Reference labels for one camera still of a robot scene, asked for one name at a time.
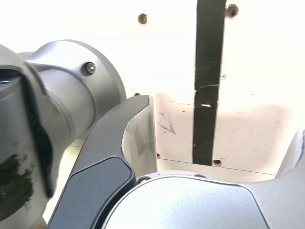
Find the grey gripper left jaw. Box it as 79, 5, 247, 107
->
46, 94, 158, 229

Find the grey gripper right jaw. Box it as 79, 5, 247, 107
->
102, 128, 305, 229

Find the black tape strip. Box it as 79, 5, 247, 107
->
192, 0, 226, 167

